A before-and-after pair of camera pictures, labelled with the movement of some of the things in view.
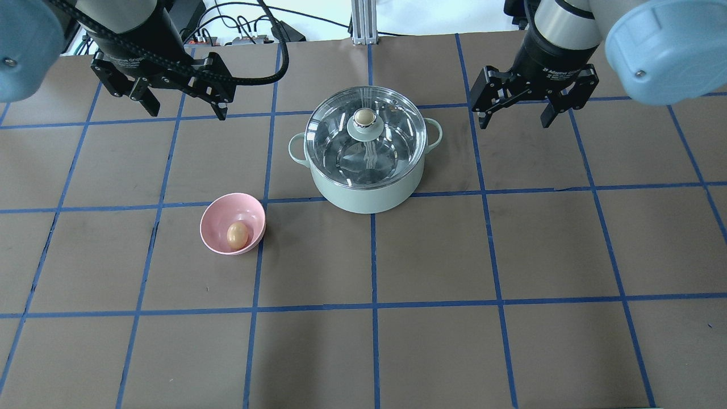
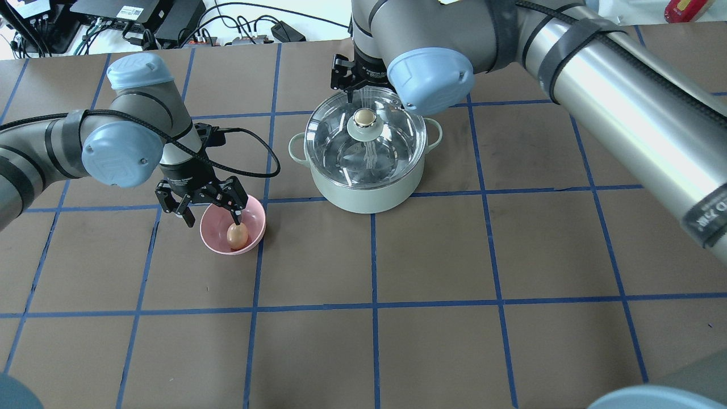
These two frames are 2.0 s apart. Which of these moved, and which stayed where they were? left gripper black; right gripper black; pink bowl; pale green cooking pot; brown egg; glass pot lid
Moved: left gripper black; right gripper black
Stayed: pale green cooking pot; pink bowl; brown egg; glass pot lid
